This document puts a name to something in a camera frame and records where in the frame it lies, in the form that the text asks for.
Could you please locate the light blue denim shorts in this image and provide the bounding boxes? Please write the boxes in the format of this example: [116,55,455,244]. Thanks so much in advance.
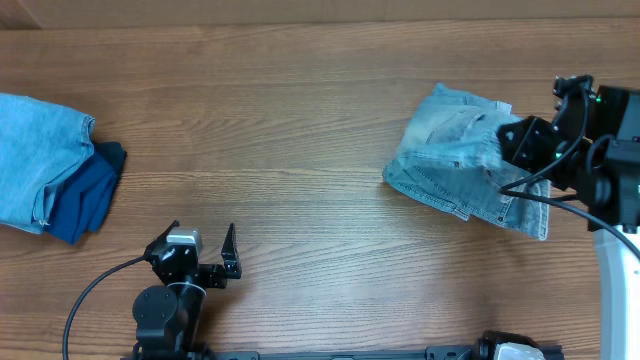
[383,83,550,241]

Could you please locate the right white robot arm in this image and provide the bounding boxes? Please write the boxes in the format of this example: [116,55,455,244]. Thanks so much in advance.
[497,75,639,359]

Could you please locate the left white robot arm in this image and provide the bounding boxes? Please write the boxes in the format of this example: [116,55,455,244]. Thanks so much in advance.
[132,221,242,360]

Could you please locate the folded dark blue garment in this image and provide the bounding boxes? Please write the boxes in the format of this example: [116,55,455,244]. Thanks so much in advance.
[44,142,127,245]

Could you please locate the folded light blue jeans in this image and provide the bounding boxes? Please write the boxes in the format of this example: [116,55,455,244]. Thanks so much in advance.
[1,93,95,234]

